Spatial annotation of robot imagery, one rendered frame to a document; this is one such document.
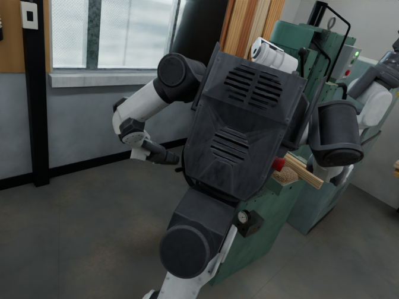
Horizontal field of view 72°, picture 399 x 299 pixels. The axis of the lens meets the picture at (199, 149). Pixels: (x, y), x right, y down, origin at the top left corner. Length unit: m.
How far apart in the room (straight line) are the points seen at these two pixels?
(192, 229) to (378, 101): 0.64
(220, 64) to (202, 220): 0.35
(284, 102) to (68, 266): 1.60
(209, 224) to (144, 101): 0.42
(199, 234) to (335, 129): 0.41
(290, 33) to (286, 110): 0.76
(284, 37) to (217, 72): 0.74
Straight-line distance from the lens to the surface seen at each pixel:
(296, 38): 1.32
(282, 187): 1.25
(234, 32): 2.84
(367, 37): 3.66
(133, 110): 0.87
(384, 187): 3.77
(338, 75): 1.57
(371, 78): 0.94
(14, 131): 2.21
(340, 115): 0.76
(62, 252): 1.95
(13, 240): 2.07
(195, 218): 0.65
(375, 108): 0.94
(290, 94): 0.59
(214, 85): 0.61
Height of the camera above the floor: 1.51
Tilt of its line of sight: 29 degrees down
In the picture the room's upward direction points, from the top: 15 degrees clockwise
